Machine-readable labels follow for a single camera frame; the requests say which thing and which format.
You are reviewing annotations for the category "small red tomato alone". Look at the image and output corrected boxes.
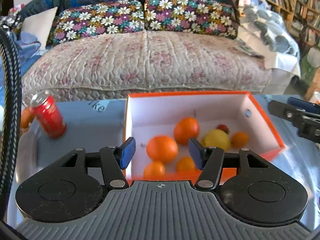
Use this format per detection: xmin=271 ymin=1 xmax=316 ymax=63
xmin=216 ymin=124 xmax=229 ymax=134

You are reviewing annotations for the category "wooden bookshelf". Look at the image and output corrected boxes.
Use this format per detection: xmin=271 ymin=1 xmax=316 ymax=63
xmin=266 ymin=0 xmax=319 ymax=99

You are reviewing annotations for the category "floral cushion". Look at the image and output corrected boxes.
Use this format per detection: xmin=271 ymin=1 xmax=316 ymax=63
xmin=47 ymin=0 xmax=144 ymax=46
xmin=144 ymin=0 xmax=238 ymax=39

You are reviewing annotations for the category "yellow green pear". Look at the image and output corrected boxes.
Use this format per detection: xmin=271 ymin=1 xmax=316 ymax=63
xmin=201 ymin=129 xmax=231 ymax=152

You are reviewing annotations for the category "orange cardboard box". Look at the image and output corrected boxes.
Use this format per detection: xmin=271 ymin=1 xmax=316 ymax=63
xmin=123 ymin=91 xmax=285 ymax=180

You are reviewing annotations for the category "blue tablecloth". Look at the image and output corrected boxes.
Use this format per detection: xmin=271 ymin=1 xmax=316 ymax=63
xmin=11 ymin=95 xmax=319 ymax=230

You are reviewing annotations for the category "small orange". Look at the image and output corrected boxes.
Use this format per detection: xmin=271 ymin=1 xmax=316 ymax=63
xmin=231 ymin=132 xmax=249 ymax=148
xmin=143 ymin=161 xmax=166 ymax=180

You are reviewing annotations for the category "right floral cushion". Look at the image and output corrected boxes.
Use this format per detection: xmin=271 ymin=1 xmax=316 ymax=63
xmin=144 ymin=0 xmax=238 ymax=39

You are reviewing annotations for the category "red soda can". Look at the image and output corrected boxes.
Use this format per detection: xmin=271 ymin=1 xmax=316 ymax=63
xmin=30 ymin=91 xmax=67 ymax=139

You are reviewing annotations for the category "large orange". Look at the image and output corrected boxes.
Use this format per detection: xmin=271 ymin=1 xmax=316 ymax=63
xmin=146 ymin=135 xmax=178 ymax=164

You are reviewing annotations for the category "grey patterned blanket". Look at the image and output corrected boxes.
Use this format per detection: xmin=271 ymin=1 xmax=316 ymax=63
xmin=238 ymin=0 xmax=300 ymax=76

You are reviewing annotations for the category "white pillow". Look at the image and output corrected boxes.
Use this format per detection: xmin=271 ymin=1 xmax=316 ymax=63
xmin=22 ymin=7 xmax=57 ymax=50

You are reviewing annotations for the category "left floral cushion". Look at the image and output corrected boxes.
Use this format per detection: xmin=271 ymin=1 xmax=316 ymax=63
xmin=47 ymin=0 xmax=144 ymax=46

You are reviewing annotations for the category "black braided cable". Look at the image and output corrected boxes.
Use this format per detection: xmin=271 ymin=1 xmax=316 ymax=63
xmin=0 ymin=27 xmax=23 ymax=218

